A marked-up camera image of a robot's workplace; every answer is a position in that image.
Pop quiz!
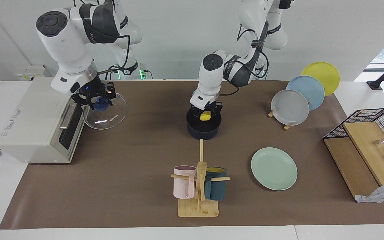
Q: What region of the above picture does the glass lid blue knob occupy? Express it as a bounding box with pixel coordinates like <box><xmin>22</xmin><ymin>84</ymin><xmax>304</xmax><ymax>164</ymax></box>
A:
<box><xmin>83</xmin><ymin>92</ymin><xmax>128</xmax><ymax>130</ymax></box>

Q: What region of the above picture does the wooden plate rack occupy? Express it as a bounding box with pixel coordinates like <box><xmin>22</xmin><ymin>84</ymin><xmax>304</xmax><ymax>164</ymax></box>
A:
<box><xmin>267</xmin><ymin>108</ymin><xmax>293</xmax><ymax>131</ymax></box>

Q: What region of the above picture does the grey plate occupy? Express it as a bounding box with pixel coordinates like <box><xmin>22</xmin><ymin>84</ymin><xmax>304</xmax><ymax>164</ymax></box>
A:
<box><xmin>271</xmin><ymin>89</ymin><xmax>310</xmax><ymax>126</ymax></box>

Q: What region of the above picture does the light green plate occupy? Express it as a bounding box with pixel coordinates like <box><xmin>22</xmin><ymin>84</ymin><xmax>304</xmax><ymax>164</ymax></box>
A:
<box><xmin>251</xmin><ymin>147</ymin><xmax>298</xmax><ymax>191</ymax></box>

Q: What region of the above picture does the light blue plate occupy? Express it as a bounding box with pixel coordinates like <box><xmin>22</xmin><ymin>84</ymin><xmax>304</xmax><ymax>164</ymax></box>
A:
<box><xmin>286</xmin><ymin>75</ymin><xmax>325</xmax><ymax>111</ymax></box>

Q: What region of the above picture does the yellow plate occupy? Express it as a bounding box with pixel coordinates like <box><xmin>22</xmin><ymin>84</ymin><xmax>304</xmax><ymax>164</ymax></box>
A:
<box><xmin>301</xmin><ymin>62</ymin><xmax>340</xmax><ymax>97</ymax></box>

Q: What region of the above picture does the dark blue saucepan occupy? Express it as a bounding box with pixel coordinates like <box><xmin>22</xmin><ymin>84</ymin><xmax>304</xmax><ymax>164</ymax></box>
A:
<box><xmin>186</xmin><ymin>107</ymin><xmax>222</xmax><ymax>140</ymax></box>

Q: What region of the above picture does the white toaster oven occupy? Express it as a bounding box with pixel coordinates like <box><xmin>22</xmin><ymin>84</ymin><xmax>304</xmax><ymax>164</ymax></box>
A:
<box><xmin>0</xmin><ymin>77</ymin><xmax>92</xmax><ymax>164</ymax></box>

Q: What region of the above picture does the white socket box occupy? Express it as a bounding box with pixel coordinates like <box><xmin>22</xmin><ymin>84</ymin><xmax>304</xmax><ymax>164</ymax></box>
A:
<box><xmin>15</xmin><ymin>65</ymin><xmax>52</xmax><ymax>81</ymax></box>

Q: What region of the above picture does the pink mug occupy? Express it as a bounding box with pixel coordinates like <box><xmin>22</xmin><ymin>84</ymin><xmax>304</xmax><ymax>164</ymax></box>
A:
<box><xmin>173</xmin><ymin>165</ymin><xmax>197</xmax><ymax>199</ymax></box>

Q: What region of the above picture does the teal mug yellow inside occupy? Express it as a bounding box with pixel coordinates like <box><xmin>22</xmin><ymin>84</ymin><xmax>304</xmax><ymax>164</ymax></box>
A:
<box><xmin>204</xmin><ymin>167</ymin><xmax>227</xmax><ymax>201</ymax></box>

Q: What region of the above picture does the wooden mug rack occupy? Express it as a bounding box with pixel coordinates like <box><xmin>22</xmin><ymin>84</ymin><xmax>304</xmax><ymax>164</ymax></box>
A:
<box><xmin>171</xmin><ymin>139</ymin><xmax>230</xmax><ymax>218</ymax></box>

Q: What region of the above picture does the brown table mat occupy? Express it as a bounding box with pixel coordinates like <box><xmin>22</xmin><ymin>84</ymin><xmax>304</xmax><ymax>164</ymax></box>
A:
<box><xmin>0</xmin><ymin>79</ymin><xmax>384</xmax><ymax>230</ymax></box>

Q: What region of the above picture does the brown wooden board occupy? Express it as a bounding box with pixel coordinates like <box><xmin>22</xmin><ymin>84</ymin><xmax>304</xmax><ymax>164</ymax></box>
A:
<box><xmin>324</xmin><ymin>137</ymin><xmax>379</xmax><ymax>200</ymax></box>

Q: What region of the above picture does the light wooden board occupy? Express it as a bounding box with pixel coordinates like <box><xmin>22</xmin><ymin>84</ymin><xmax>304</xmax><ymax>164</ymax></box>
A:
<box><xmin>343</xmin><ymin>121</ymin><xmax>384</xmax><ymax>186</ymax></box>

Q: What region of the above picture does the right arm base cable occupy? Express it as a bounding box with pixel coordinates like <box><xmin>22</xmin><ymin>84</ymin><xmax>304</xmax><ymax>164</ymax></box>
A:
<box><xmin>105</xmin><ymin>64</ymin><xmax>126</xmax><ymax>80</ymax></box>

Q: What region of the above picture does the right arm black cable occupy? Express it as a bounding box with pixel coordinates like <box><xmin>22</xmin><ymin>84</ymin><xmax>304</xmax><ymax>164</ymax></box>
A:
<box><xmin>95</xmin><ymin>33</ymin><xmax>131</xmax><ymax>75</ymax></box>

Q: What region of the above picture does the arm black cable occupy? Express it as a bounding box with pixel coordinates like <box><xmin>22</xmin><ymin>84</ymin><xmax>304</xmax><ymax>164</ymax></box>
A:
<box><xmin>218</xmin><ymin>20</ymin><xmax>270</xmax><ymax>98</ymax></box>
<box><xmin>95</xmin><ymin>33</ymin><xmax>131</xmax><ymax>75</ymax></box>

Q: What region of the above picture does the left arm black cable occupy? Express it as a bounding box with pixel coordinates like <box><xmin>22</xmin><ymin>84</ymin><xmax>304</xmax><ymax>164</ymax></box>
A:
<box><xmin>218</xmin><ymin>20</ymin><xmax>270</xmax><ymax>98</ymax></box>

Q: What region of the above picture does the black wire basket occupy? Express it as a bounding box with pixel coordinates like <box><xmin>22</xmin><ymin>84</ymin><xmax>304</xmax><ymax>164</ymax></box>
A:
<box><xmin>323</xmin><ymin>108</ymin><xmax>384</xmax><ymax>152</ymax></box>

